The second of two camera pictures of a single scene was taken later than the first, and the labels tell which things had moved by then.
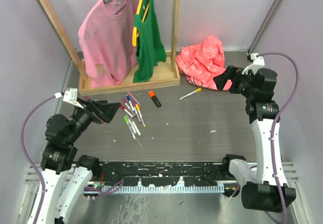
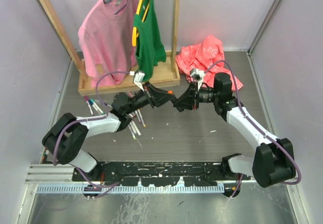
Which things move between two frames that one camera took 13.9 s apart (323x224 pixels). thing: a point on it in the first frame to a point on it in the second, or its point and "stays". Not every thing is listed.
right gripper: (233, 73) to (187, 100)
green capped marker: (126, 120) stays
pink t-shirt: (107, 33) stays
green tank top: (151, 50) stays
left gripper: (107, 110) to (155, 96)
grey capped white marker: (134, 125) stays
